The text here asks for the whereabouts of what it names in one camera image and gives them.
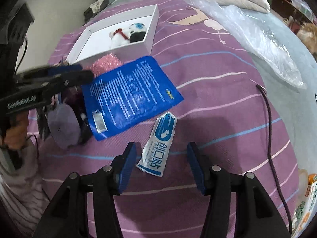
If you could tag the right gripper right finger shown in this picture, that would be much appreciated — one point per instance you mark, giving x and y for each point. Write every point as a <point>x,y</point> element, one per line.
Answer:
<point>200,167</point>

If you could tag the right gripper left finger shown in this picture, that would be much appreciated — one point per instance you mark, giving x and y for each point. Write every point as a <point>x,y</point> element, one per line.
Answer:
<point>122,166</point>

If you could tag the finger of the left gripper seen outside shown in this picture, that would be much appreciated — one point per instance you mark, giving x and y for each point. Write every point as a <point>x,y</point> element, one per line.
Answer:
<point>69,75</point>

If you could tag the white blue bandage packet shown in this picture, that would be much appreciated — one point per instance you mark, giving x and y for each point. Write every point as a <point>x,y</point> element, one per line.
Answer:
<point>155,152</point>

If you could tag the pink glitter sponge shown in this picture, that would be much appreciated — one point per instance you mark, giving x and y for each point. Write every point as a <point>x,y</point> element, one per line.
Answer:
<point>104,64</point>

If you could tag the blue pouch with back text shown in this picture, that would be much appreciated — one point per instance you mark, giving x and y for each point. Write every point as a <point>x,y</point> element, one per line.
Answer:
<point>130,94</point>

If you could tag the white plush dog toy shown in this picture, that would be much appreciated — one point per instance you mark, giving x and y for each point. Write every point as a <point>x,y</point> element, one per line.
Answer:
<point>134,33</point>

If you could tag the person left hand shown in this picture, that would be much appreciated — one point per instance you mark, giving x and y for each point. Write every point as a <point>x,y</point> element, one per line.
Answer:
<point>16,136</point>

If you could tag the purple striped blanket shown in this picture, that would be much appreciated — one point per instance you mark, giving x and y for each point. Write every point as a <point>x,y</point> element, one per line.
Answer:
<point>222,111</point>

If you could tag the dark crumpled clothes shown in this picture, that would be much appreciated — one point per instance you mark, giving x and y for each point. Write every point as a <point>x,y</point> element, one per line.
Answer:
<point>94,9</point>

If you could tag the white shallow box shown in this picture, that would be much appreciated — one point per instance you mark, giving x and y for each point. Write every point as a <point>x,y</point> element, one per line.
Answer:
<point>94,42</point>

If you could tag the clear plastic bag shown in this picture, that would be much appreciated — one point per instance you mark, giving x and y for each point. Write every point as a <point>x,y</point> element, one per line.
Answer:
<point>254,39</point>

